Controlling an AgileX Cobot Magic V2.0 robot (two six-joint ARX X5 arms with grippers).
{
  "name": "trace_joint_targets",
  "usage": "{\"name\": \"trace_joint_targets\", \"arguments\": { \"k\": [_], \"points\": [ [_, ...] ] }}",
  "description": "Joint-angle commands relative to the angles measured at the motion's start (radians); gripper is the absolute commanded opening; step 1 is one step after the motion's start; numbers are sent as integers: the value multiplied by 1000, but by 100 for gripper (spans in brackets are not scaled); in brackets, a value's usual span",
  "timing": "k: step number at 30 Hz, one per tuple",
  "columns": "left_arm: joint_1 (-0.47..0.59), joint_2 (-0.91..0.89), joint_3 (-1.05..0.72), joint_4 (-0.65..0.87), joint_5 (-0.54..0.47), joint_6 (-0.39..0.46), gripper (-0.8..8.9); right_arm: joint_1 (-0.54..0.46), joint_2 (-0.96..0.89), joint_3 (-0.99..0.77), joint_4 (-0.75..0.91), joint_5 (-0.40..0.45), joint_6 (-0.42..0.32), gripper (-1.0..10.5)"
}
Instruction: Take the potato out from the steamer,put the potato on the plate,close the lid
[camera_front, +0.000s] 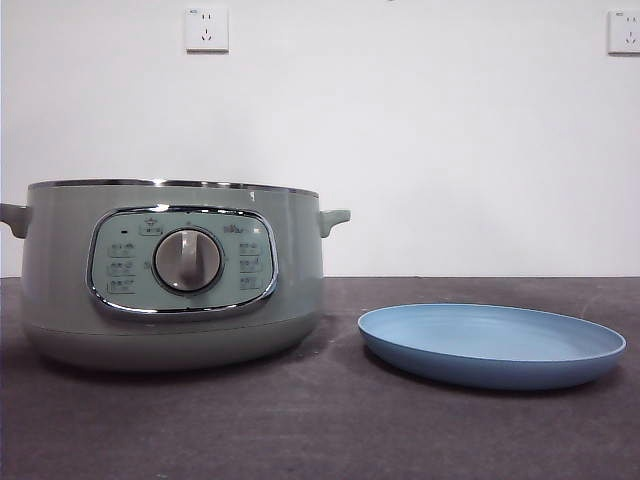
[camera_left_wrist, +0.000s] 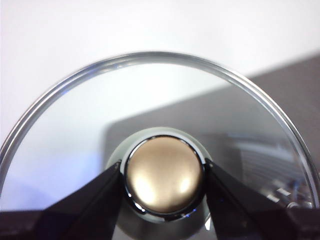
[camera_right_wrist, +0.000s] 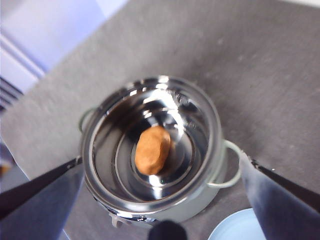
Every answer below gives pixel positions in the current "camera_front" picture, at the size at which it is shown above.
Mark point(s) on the grey steamer control dial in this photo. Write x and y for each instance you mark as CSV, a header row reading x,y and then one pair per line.
x,y
187,260

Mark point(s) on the blue round plate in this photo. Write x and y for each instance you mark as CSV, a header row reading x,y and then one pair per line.
x,y
490,345

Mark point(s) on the pale green electric steamer pot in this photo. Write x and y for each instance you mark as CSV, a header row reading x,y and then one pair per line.
x,y
60,280

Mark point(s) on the white wall socket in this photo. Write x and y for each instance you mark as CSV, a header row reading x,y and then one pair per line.
x,y
207,29
625,32

